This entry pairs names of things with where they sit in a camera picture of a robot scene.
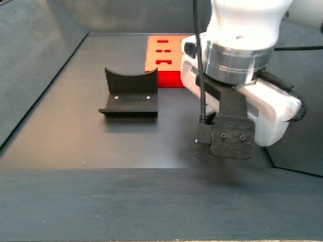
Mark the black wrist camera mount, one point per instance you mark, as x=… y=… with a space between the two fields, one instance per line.
x=225 y=127

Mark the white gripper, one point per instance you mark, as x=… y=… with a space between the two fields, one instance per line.
x=271 y=107

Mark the red shape-sorter fixture block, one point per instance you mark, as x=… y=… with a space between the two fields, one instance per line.
x=165 y=58

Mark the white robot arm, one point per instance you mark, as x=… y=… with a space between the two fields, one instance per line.
x=231 y=52

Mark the black curved regrasp stand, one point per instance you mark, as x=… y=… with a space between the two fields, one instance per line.
x=133 y=94

